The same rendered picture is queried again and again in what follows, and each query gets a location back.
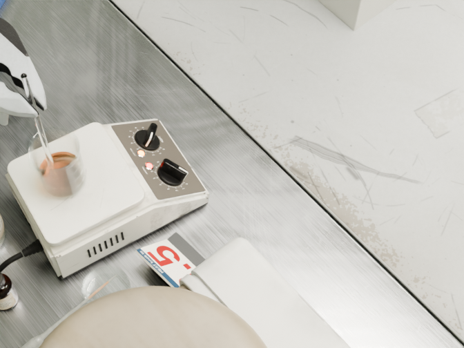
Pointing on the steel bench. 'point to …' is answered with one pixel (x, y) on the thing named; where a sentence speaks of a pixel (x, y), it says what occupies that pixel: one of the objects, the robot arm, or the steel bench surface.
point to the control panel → (193, 186)
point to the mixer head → (203, 311)
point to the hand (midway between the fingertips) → (30, 99)
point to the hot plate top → (52, 221)
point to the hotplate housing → (179, 210)
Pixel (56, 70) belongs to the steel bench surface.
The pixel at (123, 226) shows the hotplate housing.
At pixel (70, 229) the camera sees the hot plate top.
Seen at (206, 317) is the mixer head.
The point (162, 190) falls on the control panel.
